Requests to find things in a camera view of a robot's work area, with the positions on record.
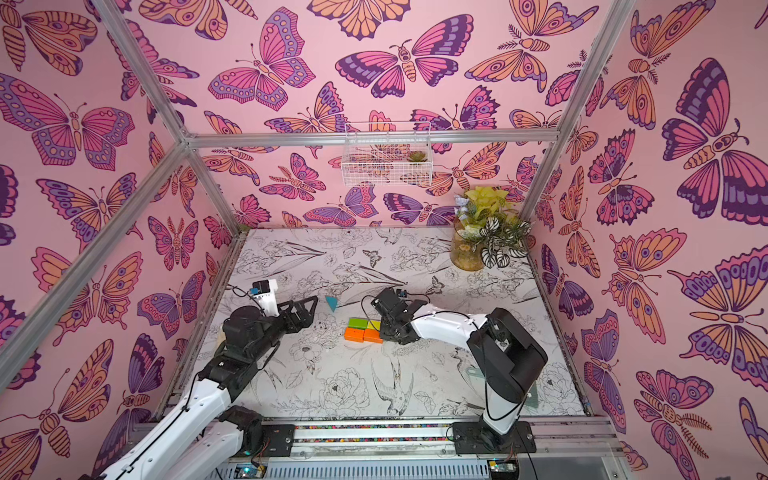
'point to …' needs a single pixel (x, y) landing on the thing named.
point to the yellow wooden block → (377, 325)
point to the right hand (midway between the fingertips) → (389, 329)
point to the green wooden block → (358, 323)
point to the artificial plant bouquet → (492, 227)
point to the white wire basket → (387, 154)
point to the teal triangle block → (332, 302)
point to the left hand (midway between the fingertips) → (308, 298)
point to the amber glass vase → (465, 255)
